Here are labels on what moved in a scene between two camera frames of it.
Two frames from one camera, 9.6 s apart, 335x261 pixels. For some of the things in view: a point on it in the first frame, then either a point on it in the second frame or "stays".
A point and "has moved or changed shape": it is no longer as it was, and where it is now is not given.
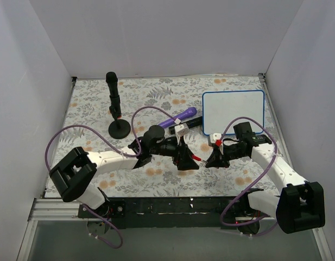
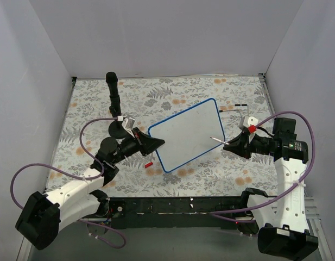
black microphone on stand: (119, 128) stays
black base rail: (197, 212) stays
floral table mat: (161, 101) stays
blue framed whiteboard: (220, 107) -> (188, 134)
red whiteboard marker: (196, 157) has moved or changed shape
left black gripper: (179, 153) -> (140, 142)
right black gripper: (222, 153) -> (246, 145)
